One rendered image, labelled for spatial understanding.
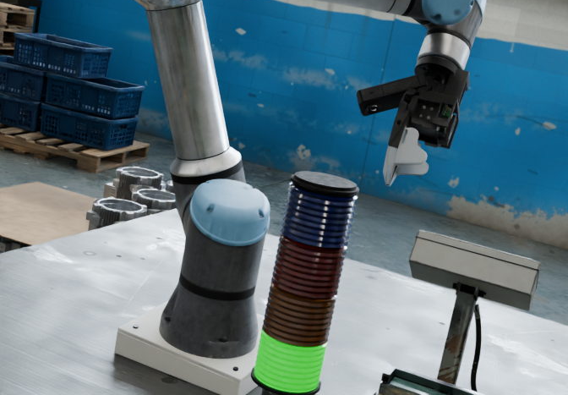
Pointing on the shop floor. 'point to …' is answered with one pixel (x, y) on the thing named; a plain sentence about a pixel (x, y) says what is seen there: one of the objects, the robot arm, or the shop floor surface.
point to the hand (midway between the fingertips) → (385, 176)
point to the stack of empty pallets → (24, 22)
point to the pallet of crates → (68, 104)
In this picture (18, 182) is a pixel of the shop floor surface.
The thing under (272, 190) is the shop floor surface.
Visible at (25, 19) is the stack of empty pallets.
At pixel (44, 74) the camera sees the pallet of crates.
